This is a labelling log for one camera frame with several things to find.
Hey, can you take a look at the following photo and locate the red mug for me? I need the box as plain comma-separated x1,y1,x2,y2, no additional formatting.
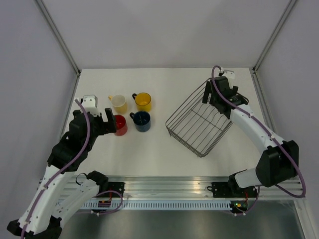
115,115,128,136

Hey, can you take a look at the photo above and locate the pale yellow mug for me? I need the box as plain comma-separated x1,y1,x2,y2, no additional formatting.
108,95,128,115

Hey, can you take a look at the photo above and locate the blue mug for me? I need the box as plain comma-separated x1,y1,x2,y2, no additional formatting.
129,111,151,132

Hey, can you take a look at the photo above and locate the bright yellow mug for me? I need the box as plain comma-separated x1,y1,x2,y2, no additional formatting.
132,93,152,112

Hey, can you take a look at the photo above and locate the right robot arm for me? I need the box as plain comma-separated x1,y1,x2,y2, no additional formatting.
202,76,299,197

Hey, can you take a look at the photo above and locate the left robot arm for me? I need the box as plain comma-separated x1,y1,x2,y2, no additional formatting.
7,108,116,239

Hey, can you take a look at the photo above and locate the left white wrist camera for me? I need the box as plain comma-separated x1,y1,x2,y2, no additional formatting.
74,95,99,115

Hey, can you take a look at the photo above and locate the grey wire dish rack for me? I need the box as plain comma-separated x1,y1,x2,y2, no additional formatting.
165,83,233,157

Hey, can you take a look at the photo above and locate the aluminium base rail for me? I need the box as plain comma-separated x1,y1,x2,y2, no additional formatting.
59,175,302,200

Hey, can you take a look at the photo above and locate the white slotted cable duct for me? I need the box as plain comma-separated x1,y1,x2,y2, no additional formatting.
80,200,231,211

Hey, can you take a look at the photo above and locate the right aluminium frame post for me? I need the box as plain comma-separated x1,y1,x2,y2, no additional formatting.
251,0,299,75

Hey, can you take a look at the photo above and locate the aluminium frame post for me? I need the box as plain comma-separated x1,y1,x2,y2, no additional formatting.
251,0,299,75
34,0,81,76

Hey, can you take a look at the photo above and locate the left aluminium frame post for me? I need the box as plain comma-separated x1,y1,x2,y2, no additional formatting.
34,0,81,76

